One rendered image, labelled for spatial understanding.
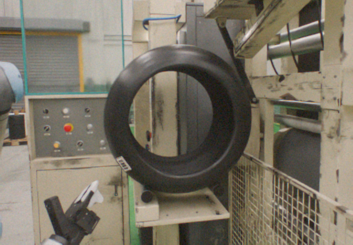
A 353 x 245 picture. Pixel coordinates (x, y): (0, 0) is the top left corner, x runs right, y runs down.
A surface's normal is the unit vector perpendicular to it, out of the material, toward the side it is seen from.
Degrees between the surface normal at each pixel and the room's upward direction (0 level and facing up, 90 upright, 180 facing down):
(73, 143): 90
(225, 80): 83
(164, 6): 90
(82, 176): 90
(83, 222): 70
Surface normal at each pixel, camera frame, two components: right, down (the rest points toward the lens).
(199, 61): 0.24, -0.09
